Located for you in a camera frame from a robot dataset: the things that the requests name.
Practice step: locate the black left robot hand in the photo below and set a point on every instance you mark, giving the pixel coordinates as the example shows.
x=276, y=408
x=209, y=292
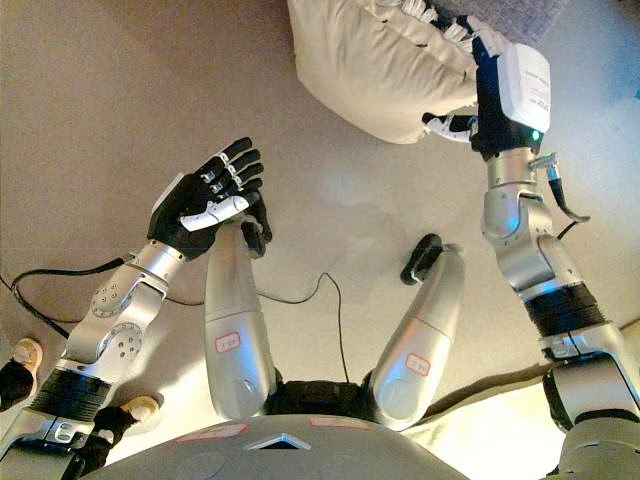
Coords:
x=190, y=215

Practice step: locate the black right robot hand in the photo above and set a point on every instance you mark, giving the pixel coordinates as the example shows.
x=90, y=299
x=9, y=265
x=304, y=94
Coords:
x=520, y=90

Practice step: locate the white fringed pillow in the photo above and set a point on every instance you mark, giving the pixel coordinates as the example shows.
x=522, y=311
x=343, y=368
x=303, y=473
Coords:
x=380, y=70

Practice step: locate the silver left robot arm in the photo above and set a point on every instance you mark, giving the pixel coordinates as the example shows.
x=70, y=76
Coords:
x=110, y=325

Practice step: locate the grey fabric tub sofa chair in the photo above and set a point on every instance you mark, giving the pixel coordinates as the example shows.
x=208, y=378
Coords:
x=525, y=20

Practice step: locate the beige shoe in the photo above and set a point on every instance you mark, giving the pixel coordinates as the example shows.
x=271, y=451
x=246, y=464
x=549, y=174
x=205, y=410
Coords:
x=27, y=352
x=145, y=407

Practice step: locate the black trouser leg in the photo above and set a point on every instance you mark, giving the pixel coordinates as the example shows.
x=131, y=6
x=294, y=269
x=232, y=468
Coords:
x=107, y=430
x=15, y=385

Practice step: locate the grey robot torso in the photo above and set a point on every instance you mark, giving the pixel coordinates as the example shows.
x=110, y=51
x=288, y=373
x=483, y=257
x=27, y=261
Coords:
x=290, y=455

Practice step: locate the silver right robot leg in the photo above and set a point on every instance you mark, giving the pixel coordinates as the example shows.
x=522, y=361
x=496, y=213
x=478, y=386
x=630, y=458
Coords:
x=420, y=350

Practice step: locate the cream cushion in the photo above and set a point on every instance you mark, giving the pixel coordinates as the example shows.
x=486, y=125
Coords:
x=495, y=435

